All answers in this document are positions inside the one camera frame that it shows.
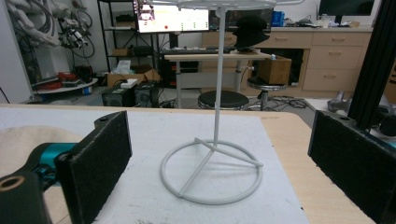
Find grey metal tool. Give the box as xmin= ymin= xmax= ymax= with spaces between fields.
xmin=326 ymin=90 xmax=353 ymax=114

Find brown wooden box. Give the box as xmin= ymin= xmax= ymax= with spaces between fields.
xmin=256 ymin=55 xmax=293 ymax=86

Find black floor cables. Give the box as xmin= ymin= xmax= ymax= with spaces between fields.
xmin=248 ymin=95 xmax=310 ymax=111

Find black shelf rack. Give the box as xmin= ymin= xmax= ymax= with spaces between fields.
xmin=96 ymin=0 xmax=157 ymax=73

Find wooden drawer cabinet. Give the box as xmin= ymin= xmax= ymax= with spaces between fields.
xmin=201 ymin=26 xmax=375 ymax=98

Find black computer tower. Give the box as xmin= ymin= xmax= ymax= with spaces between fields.
xmin=101 ymin=80 xmax=160 ymax=108

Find open cardboard box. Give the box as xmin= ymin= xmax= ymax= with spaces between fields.
xmin=106 ymin=63 xmax=162 ymax=89

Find black hat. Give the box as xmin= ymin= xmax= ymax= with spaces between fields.
xmin=232 ymin=15 xmax=271 ymax=52

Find white table mat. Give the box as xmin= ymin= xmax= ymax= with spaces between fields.
xmin=0 ymin=106 xmax=311 ymax=224

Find black keyboard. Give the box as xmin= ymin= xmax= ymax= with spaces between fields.
xmin=160 ymin=46 xmax=238 ymax=56

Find black round stool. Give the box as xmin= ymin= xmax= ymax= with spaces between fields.
xmin=247 ymin=77 xmax=288 ymax=110
xmin=197 ymin=90 xmax=250 ymax=112

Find lit computer monitor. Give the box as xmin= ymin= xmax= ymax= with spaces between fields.
xmin=134 ymin=0 xmax=210 ymax=34

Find black aluminium post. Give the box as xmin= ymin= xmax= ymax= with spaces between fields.
xmin=347 ymin=0 xmax=396 ymax=131

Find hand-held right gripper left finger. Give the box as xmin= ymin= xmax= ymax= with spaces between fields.
xmin=54 ymin=110 xmax=134 ymax=224

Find round white table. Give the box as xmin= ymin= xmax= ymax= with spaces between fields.
xmin=30 ymin=77 xmax=99 ymax=96

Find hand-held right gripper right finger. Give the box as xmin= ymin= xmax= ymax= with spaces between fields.
xmin=307 ymin=109 xmax=396 ymax=224

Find beige hat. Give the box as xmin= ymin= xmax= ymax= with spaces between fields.
xmin=0 ymin=125 xmax=85 ymax=179

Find blue box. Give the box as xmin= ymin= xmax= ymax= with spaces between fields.
xmin=271 ymin=10 xmax=286 ymax=28

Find dark computer monitor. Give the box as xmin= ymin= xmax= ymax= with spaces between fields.
xmin=318 ymin=0 xmax=376 ymax=18

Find light wooden desk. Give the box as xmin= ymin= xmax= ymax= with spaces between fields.
xmin=163 ymin=50 xmax=273 ymax=109

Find white wire stand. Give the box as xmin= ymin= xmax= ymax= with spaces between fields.
xmin=146 ymin=0 xmax=306 ymax=206

